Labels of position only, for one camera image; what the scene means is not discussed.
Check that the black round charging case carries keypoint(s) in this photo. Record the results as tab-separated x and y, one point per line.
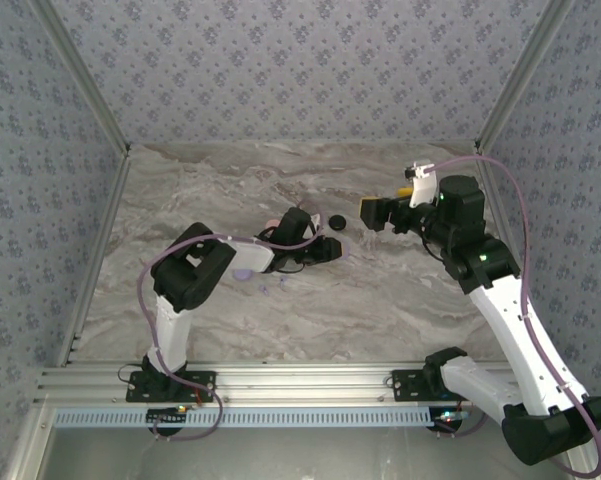
338	222

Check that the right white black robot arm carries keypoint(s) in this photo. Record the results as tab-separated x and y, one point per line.
520	330

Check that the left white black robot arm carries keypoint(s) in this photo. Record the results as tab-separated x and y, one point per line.
172	330

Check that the small black circuit board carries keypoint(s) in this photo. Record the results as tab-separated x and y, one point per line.
167	416
450	417

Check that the grey metal sheet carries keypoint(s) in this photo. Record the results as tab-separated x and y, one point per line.
300	455

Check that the aluminium frame post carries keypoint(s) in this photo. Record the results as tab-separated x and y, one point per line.
83	75
522	75

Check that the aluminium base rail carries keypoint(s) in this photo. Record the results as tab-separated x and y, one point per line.
300	380

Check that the aluminium frame leg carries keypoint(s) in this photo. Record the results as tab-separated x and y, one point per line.
28	450

